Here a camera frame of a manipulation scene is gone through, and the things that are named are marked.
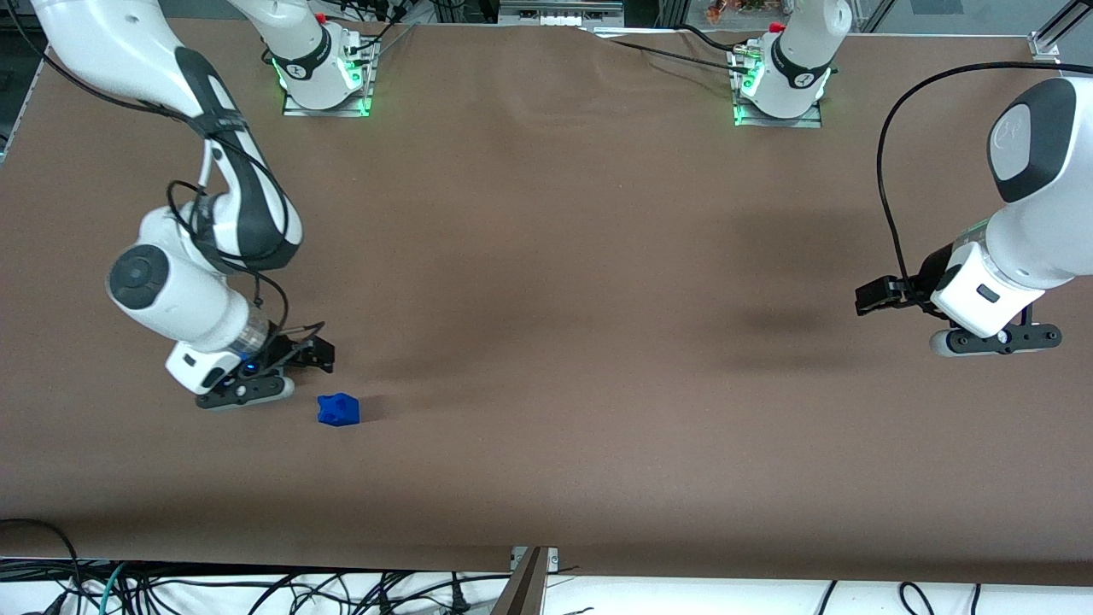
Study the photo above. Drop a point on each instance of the aluminium frame profile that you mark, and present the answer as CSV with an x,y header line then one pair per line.
x,y
1059,30

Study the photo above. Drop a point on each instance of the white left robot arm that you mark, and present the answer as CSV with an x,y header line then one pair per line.
x,y
1037,222

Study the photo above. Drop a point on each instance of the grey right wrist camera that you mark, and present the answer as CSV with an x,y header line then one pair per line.
x,y
256,392

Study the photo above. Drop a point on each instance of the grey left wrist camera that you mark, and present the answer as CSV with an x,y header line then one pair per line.
x,y
1029,336

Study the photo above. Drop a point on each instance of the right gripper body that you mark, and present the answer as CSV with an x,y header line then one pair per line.
x,y
278,349

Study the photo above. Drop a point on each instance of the brown table cloth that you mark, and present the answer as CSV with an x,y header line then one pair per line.
x,y
546,342

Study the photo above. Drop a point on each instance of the grey power strip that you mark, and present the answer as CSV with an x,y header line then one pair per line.
x,y
559,12

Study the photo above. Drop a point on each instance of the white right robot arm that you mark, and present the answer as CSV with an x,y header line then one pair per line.
x,y
196,299

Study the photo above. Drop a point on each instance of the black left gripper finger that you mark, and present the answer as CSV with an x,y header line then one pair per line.
x,y
879,289
879,304

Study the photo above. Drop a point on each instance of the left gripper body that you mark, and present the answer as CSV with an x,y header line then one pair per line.
x,y
932,271

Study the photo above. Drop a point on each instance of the grey metal bracket bar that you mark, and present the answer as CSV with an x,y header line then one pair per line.
x,y
523,589

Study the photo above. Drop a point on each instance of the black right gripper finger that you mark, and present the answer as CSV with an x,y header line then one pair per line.
x,y
312,365
318,347

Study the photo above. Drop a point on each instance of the blue plastic part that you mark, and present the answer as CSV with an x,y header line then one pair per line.
x,y
338,410

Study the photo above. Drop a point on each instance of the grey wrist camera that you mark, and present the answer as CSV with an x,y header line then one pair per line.
x,y
256,392
1029,336

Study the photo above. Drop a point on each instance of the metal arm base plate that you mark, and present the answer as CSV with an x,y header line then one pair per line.
x,y
341,108
790,122

